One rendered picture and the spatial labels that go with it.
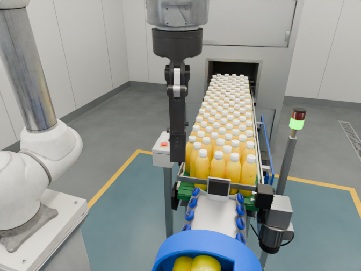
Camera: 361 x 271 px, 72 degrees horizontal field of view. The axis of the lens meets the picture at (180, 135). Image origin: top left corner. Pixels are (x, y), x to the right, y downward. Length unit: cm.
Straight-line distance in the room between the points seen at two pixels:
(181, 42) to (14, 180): 68
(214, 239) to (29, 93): 68
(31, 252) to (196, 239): 55
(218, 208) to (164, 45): 90
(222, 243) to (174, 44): 46
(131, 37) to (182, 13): 538
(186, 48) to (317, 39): 477
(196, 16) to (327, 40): 480
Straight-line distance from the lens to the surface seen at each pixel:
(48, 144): 95
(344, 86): 536
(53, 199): 110
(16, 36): 85
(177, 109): 38
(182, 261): 71
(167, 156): 122
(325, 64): 519
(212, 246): 63
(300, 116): 137
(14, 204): 92
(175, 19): 35
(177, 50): 36
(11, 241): 101
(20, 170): 90
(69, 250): 111
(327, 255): 242
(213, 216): 112
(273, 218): 135
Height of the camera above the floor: 173
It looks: 28 degrees down
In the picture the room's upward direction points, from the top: straight up
